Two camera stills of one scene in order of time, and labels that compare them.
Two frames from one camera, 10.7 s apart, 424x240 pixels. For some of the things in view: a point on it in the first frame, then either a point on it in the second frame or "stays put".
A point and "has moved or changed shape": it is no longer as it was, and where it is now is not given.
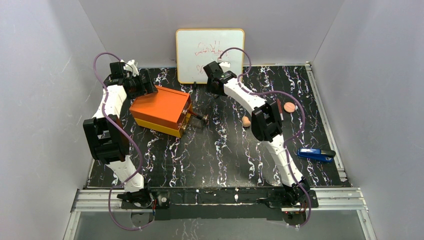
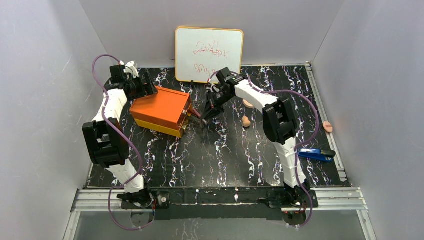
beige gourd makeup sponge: (245, 121) stays put
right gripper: (213, 85) to (214, 101)
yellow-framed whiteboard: (196, 48) stays put
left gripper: (147, 86) stays put
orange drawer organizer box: (167, 111) stays put
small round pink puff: (289, 107) has moved or changed shape
